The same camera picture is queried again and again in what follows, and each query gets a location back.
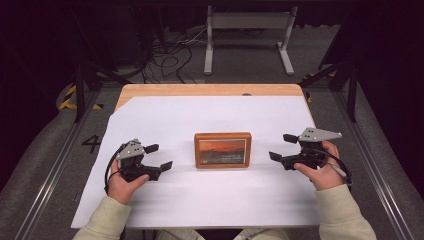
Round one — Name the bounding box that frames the bundle of black floor cables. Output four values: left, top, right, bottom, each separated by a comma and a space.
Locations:
140, 28, 216, 85

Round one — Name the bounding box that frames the wooden table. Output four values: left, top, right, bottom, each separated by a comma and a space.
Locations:
114, 83, 318, 134

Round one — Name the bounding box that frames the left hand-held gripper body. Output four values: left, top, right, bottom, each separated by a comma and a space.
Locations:
115, 138, 163, 183

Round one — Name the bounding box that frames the white paper sheet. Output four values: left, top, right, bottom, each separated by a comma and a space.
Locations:
70, 95, 322, 230

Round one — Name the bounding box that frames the left hand-held gripper cable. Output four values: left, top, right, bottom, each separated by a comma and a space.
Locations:
103, 144, 127, 196

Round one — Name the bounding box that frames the grey metal stand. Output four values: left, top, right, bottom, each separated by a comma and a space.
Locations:
203, 4, 300, 76

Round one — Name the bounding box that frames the yellow black hazard tape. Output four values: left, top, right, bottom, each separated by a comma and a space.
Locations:
58, 84, 104, 111

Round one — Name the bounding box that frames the person's left hand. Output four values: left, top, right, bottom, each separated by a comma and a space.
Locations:
106, 159, 151, 206

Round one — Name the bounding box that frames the black metal stand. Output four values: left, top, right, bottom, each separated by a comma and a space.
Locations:
299, 59, 360, 123
70, 6, 132, 124

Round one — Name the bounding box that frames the person's right hand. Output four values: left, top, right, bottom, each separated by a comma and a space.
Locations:
292, 140, 346, 192

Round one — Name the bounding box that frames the hand-held gripper cable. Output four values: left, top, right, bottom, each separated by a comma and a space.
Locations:
103, 144, 127, 196
311, 147, 354, 188

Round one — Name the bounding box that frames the aluminium floor rail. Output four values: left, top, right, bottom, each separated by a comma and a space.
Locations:
13, 89, 102, 240
332, 89, 417, 240

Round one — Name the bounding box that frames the wooden picture frame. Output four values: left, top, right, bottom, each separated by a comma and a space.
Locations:
194, 131, 253, 170

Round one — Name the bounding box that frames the right hand-held gripper cable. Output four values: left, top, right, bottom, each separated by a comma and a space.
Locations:
311, 147, 354, 188

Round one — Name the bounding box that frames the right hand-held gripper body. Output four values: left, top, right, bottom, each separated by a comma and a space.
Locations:
281, 126, 343, 171

